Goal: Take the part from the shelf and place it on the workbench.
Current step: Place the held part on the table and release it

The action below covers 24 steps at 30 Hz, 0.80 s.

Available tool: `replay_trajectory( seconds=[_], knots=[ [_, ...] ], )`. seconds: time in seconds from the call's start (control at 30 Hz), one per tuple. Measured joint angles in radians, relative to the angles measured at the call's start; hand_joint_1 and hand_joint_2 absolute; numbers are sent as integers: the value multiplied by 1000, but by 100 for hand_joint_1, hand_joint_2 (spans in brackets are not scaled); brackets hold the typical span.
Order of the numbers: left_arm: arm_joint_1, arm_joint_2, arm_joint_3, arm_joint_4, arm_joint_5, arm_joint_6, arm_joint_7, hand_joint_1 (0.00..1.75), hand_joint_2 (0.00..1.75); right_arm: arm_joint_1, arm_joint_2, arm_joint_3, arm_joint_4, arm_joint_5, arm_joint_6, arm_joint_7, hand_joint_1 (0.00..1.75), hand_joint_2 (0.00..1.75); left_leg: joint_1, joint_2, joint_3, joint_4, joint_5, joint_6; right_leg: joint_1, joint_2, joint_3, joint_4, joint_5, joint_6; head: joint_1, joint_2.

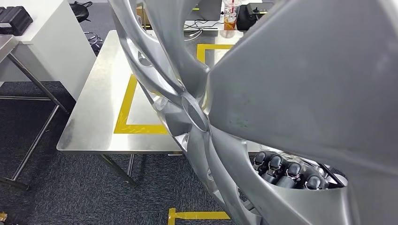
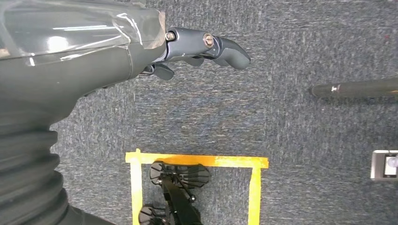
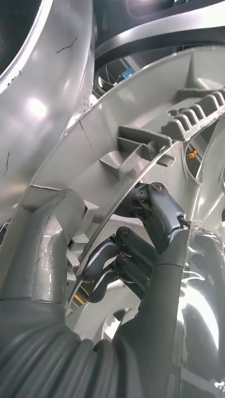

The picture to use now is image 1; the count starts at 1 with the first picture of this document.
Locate iced drink plastic cup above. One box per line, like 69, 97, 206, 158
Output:
222, 0, 243, 38

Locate steel workbench table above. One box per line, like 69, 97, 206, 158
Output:
56, 30, 268, 188

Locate silver plastic wheel hubcap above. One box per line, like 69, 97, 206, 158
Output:
107, 0, 398, 225

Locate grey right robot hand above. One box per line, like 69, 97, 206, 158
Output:
252, 150, 330, 191

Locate white cabinet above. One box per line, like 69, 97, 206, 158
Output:
0, 0, 98, 102

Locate black hard case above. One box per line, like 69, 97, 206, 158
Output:
0, 5, 34, 37

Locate black remote controller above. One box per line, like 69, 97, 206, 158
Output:
236, 1, 275, 32

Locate steel side table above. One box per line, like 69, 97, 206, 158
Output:
0, 33, 70, 191

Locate coiled grey cable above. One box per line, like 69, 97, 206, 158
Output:
83, 30, 104, 54

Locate black desk cables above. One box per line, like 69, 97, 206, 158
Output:
183, 18, 225, 42

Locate yellow workbench tape outline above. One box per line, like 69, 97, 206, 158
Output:
113, 43, 234, 135

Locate yellow floor tape square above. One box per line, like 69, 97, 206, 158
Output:
167, 207, 231, 225

